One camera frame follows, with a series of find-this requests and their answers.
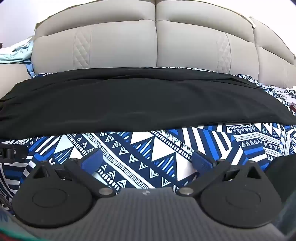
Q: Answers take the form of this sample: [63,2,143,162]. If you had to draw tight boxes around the blue white patterned bed sheet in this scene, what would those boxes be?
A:
[0,66,296,209]

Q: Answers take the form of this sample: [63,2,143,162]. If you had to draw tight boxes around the beige upholstered headboard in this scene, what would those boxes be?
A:
[0,0,296,95]

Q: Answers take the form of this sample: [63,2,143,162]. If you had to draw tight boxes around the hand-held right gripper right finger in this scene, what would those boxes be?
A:
[177,150,264,197]

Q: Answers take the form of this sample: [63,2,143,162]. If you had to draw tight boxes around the black pants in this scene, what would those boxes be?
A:
[0,67,296,139]

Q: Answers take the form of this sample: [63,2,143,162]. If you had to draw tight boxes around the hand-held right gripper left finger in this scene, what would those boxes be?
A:
[32,149,115,198]

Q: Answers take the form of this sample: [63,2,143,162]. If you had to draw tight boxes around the light blue cloth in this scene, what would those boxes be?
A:
[0,38,36,77]

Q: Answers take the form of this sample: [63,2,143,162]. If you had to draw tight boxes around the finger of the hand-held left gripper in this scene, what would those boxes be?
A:
[0,142,16,163]

